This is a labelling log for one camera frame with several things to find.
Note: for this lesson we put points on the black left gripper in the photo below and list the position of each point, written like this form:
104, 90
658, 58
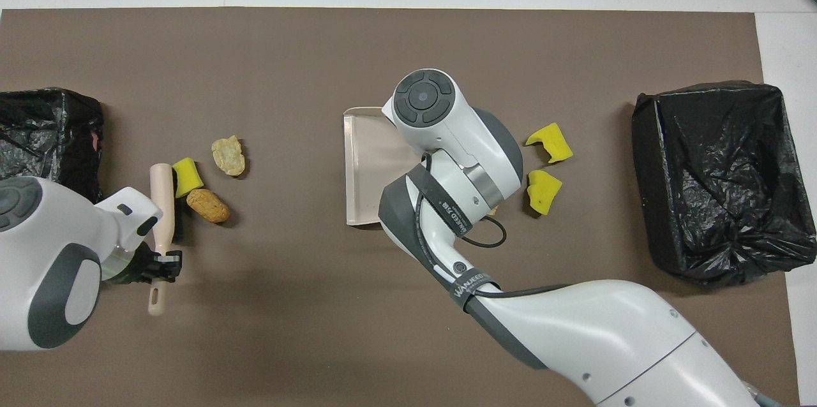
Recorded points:
131, 266

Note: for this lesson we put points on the beige hand brush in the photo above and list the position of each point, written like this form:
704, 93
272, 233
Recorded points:
163, 203

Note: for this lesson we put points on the brown bread roll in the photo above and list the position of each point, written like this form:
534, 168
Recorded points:
208, 206

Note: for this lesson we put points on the small yellow sponge piece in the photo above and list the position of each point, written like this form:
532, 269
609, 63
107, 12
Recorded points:
189, 176

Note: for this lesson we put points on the pale crusty bread piece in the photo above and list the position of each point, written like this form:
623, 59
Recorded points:
228, 155

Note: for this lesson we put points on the beige plastic dustpan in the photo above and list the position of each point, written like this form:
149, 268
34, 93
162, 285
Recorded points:
373, 164

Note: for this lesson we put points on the notched yellow sponge chunk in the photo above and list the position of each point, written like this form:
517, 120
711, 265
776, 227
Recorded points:
554, 142

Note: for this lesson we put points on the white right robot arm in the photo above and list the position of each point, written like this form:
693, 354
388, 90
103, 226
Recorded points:
593, 330

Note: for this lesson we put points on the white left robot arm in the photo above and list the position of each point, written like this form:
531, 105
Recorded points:
44, 260

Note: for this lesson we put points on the black bin with pink label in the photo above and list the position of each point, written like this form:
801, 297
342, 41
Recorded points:
44, 133

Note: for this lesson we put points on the black bag lined bin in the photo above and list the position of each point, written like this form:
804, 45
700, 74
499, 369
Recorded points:
721, 184

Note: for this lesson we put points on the brown table mat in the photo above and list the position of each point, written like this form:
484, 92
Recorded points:
287, 62

